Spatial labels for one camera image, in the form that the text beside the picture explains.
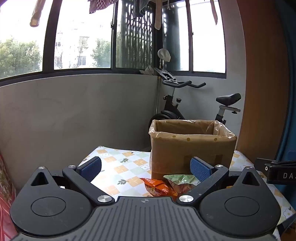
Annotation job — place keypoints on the white crumpled rag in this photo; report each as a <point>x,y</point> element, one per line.
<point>148,70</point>

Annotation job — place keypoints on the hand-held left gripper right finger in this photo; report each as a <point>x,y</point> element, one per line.
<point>200,171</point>

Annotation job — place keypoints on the white apartment building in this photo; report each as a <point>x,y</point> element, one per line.
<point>81,46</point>

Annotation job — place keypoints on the brown wooden panel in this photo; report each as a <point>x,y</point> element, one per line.
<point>263,81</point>

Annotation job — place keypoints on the thin metal pole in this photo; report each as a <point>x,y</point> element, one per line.
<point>158,92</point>

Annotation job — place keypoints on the red printed cloth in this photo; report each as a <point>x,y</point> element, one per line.
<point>5,197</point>

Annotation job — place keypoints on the clear dotted plastic bag liner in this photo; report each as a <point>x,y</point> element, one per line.
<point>161,133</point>

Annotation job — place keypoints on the green red snack packet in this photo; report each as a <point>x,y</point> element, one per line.
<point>182,180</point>

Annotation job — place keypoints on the white cloth on pole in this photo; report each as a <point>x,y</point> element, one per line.
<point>164,55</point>

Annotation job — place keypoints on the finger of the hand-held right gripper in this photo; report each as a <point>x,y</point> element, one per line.
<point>262,165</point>

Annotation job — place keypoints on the grey blue hanging garment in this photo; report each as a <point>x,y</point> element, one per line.
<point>140,8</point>

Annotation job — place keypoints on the maroon hanging garment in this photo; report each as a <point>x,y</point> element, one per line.
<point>99,5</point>

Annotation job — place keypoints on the black exercise bike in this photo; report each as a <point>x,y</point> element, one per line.
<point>171,107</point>

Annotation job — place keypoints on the green tree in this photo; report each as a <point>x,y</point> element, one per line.
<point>18,58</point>

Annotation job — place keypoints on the orange red snack packet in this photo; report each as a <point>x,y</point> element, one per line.
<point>157,188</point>

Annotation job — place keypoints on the dark perforated window screen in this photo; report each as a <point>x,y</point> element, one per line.
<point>134,41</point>

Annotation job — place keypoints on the brown cardboard box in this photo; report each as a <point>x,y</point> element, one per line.
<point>178,153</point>

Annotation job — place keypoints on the brown hanging garment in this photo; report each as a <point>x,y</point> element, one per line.
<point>38,14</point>

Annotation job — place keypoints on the black window frame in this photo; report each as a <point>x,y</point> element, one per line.
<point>49,46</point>

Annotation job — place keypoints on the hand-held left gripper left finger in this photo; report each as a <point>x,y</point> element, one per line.
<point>90,169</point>

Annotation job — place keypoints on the floral checked tablecloth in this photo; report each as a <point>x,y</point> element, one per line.
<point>124,167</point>

